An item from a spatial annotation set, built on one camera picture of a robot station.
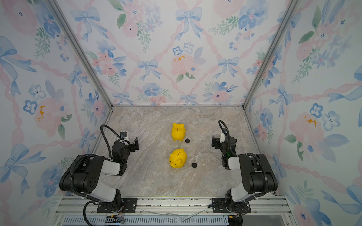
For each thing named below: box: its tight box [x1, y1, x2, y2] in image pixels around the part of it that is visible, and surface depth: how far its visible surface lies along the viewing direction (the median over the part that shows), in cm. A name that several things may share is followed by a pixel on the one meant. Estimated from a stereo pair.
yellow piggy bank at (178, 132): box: [171, 122, 186, 142], surface depth 97 cm
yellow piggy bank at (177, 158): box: [168, 148, 187, 169], surface depth 83 cm
